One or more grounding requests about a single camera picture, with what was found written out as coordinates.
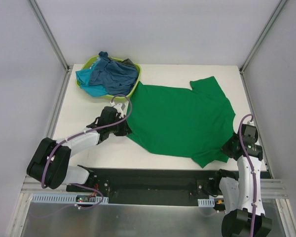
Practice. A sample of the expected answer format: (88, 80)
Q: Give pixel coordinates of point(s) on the lime green plastic basin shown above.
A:
(119, 96)

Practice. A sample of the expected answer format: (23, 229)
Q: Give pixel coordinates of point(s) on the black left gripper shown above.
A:
(123, 127)

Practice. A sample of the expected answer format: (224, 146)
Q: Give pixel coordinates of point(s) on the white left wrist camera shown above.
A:
(119, 107)

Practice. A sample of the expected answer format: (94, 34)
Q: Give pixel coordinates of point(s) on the green t shirt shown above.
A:
(192, 122)

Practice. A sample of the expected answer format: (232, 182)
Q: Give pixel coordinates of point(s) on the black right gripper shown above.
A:
(230, 147)

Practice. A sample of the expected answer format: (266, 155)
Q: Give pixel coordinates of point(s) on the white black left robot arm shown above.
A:
(50, 162)

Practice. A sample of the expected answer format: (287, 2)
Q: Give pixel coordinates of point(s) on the dark blue t shirt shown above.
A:
(113, 75)

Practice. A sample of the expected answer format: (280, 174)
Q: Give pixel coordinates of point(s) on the grey t shirt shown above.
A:
(128, 62)

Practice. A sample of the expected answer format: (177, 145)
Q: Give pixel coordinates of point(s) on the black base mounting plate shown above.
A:
(170, 198)

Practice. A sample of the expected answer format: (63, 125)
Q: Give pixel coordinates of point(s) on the aluminium frame post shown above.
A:
(48, 33)
(264, 33)

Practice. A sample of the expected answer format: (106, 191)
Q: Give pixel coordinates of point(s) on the left white slotted cable duct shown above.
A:
(69, 199)

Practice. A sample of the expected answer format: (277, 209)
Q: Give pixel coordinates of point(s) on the right white slotted cable duct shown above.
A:
(210, 203)

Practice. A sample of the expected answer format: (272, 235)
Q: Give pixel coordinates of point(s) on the white slotted cable duct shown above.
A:
(210, 203)
(69, 199)

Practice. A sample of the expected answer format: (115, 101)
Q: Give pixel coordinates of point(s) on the left aluminium frame post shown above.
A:
(48, 33)

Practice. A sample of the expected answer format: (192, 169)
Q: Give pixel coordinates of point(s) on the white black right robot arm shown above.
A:
(244, 211)

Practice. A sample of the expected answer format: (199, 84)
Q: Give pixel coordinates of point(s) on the teal t shirt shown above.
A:
(83, 79)

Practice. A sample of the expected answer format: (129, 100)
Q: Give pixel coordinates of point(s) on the right aluminium frame post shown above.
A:
(264, 33)

